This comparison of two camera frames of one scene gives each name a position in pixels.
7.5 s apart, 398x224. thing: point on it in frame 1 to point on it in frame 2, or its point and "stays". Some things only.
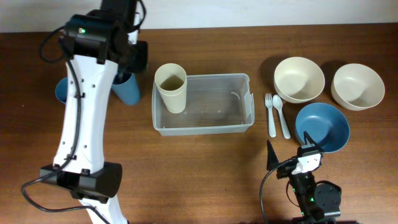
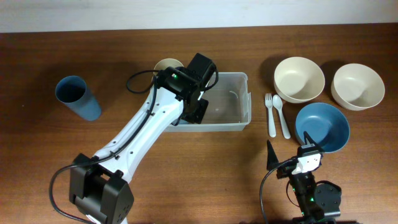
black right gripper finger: [306, 135] stays
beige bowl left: [298, 79] stays
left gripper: [142, 63] to [199, 112]
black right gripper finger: [272, 159] stays
